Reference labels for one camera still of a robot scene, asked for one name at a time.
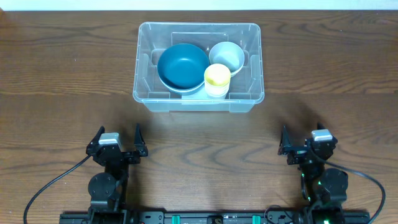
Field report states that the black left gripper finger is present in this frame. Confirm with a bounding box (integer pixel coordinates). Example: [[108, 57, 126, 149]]
[[134, 124, 148, 157], [86, 126, 105, 156]]

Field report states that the cream bowl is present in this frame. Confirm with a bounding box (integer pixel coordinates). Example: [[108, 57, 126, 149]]
[[161, 80, 205, 95]]

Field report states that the blue bowl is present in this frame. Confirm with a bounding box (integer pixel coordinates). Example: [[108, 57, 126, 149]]
[[157, 44, 210, 90], [170, 88, 201, 96]]

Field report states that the pink cup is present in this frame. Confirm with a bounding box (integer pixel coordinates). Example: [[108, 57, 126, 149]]
[[205, 89, 228, 94]]

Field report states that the yellow cup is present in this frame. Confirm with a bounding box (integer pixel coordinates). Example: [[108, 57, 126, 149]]
[[204, 63, 231, 86], [205, 83, 229, 90]]

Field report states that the grey small bowl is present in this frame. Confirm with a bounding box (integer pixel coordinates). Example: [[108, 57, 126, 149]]
[[209, 42, 245, 72]]

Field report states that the light blue cup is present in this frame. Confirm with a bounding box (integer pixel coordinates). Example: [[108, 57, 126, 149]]
[[206, 92, 228, 98]]

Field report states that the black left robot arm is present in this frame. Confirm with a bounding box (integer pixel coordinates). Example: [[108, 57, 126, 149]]
[[86, 124, 148, 223]]

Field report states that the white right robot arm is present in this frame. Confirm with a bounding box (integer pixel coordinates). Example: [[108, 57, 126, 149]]
[[278, 124, 348, 223]]

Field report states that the clear plastic storage bin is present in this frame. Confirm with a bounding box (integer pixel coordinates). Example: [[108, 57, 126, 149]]
[[132, 22, 265, 113]]

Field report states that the white label in bin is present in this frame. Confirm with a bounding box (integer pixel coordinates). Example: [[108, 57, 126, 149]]
[[182, 89, 208, 100]]

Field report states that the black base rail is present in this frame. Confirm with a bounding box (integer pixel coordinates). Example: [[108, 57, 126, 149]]
[[59, 209, 370, 224]]

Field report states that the black left camera cable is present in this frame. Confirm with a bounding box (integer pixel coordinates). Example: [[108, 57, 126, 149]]
[[23, 154, 93, 224]]

